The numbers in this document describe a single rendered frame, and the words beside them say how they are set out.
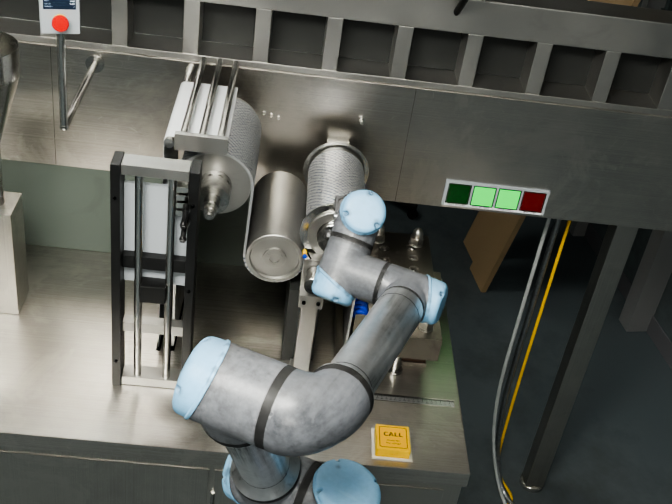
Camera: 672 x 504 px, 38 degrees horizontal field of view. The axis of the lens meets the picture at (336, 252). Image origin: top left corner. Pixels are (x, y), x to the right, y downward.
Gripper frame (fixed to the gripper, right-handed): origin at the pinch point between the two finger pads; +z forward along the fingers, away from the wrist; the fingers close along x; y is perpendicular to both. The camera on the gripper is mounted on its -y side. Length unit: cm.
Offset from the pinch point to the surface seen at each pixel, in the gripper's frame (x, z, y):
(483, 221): -75, 214, 35
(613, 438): -111, 143, -45
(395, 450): -14.6, 4.5, -40.6
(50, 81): 67, 22, 31
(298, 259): 8.7, 8.9, -3.9
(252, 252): 18.3, 8.5, -3.4
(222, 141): 25.7, -11.2, 15.3
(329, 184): 3.9, 7.4, 12.3
